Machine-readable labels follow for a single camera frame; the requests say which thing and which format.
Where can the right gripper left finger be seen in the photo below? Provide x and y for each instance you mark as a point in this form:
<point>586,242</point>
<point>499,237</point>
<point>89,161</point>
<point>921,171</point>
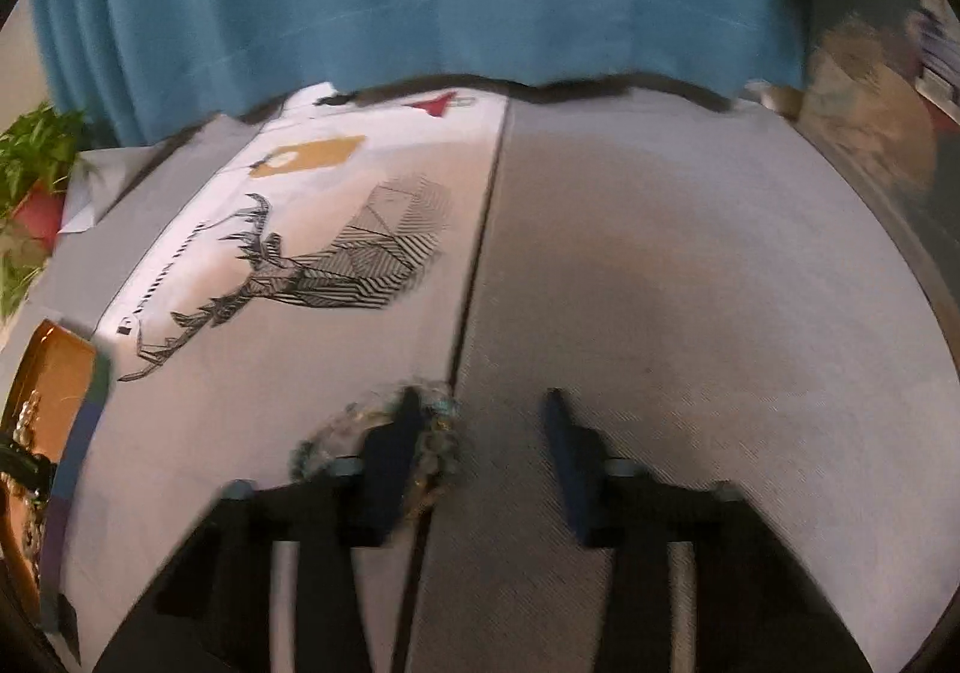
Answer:
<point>209,608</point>

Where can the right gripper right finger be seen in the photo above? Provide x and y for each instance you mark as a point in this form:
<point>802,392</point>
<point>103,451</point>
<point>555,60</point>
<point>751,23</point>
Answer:
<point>698,581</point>

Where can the pearl bead bracelet cluster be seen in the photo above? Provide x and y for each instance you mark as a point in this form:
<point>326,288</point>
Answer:
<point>32,529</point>

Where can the black green smartwatch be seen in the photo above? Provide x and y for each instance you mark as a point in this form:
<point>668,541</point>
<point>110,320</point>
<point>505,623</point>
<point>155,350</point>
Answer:
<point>34,472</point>

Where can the white deer print cloth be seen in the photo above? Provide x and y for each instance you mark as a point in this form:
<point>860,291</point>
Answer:
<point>708,289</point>

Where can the orange metal tray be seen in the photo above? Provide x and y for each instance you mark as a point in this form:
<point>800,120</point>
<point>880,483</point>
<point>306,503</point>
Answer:
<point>66,371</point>

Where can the green potted plant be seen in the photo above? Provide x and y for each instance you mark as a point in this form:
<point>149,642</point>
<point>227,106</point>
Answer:
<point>39,151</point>

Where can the dark storage bin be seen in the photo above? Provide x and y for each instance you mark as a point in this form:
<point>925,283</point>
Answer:
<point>898,149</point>

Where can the white paper label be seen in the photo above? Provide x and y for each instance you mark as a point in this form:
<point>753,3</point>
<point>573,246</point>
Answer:
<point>934,32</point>

